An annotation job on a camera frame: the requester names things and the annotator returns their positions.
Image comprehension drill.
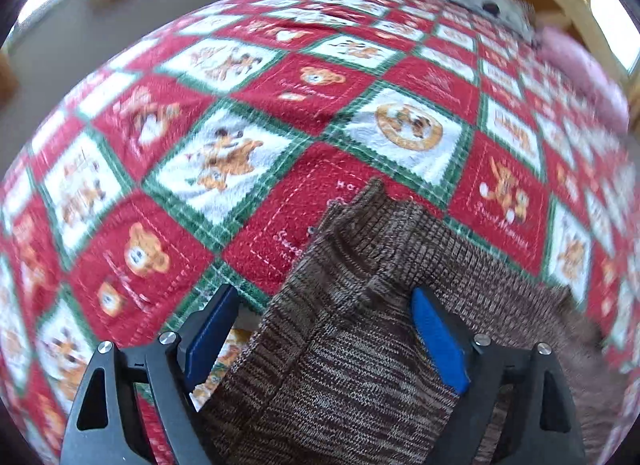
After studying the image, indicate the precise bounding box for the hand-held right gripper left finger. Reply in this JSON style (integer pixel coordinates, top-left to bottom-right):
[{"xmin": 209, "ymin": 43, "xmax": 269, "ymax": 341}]
[{"xmin": 60, "ymin": 283, "xmax": 242, "ymax": 465}]

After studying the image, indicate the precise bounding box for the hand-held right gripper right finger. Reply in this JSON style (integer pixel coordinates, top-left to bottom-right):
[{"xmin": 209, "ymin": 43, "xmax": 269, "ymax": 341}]
[{"xmin": 410, "ymin": 286, "xmax": 588, "ymax": 465}]

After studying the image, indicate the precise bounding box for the brown knitted sweater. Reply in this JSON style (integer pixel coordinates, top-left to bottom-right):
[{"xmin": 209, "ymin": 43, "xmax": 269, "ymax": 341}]
[{"xmin": 200, "ymin": 177, "xmax": 621, "ymax": 465}]

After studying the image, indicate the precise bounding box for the red checkered printed blanket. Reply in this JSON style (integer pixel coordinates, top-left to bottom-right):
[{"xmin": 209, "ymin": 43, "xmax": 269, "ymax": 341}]
[{"xmin": 0, "ymin": 0, "xmax": 640, "ymax": 465}]

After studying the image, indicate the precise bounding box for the pink pillow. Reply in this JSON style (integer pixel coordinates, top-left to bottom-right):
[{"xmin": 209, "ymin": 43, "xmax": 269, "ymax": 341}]
[{"xmin": 536, "ymin": 25, "xmax": 632, "ymax": 134}]

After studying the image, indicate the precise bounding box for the window behind the headboard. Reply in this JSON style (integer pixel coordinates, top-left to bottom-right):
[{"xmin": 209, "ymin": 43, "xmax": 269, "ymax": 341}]
[{"xmin": 589, "ymin": 0, "xmax": 640, "ymax": 76}]

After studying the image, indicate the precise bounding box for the side window with metal frame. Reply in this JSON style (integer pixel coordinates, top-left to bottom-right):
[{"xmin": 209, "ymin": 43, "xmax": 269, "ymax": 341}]
[{"xmin": 4, "ymin": 0, "xmax": 94, "ymax": 48}]

